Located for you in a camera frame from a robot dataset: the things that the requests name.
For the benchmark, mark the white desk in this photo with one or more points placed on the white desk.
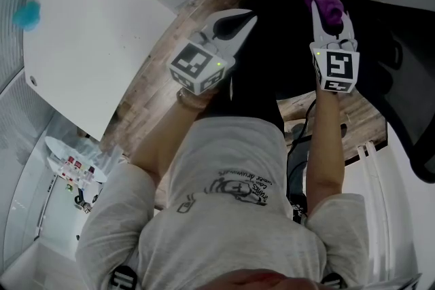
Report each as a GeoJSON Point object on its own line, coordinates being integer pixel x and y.
{"type": "Point", "coordinates": [88, 44]}

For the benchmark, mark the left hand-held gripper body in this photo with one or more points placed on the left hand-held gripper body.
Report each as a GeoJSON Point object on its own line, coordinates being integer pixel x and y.
{"type": "Point", "coordinates": [193, 66]}

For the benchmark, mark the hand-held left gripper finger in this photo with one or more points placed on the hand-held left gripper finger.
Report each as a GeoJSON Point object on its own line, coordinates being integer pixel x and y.
{"type": "Point", "coordinates": [224, 14]}
{"type": "Point", "coordinates": [243, 39]}

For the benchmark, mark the round white table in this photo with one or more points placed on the round white table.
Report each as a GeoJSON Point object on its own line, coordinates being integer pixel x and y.
{"type": "Point", "coordinates": [56, 147]}

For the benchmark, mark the person's right forearm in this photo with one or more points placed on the person's right forearm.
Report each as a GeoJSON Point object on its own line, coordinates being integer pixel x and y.
{"type": "Point", "coordinates": [326, 153]}

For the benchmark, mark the black office chair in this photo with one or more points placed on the black office chair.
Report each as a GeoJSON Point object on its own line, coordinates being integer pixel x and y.
{"type": "Point", "coordinates": [401, 78]}

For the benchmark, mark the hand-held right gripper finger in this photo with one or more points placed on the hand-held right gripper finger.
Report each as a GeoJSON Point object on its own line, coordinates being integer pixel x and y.
{"type": "Point", "coordinates": [348, 30]}
{"type": "Point", "coordinates": [317, 30]}

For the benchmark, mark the group of small red packets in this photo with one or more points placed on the group of small red packets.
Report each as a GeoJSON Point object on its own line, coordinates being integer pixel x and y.
{"type": "Point", "coordinates": [79, 171]}

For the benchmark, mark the person's black trousers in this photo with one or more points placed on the person's black trousers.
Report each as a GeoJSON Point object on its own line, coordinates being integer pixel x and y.
{"type": "Point", "coordinates": [251, 95]}

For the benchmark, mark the small turquoise object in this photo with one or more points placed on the small turquoise object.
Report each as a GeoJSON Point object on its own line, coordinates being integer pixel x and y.
{"type": "Point", "coordinates": [28, 16]}

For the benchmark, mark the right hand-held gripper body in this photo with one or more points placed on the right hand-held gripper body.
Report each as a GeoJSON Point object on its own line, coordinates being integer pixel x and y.
{"type": "Point", "coordinates": [336, 68]}

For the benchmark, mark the person's left forearm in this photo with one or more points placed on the person's left forearm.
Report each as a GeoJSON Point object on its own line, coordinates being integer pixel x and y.
{"type": "Point", "coordinates": [163, 139]}

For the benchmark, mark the person's face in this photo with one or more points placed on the person's face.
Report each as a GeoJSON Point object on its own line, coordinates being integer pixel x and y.
{"type": "Point", "coordinates": [272, 282]}

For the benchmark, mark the person's grey printed t-shirt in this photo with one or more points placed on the person's grey printed t-shirt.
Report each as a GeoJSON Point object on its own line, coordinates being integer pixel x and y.
{"type": "Point", "coordinates": [221, 231]}

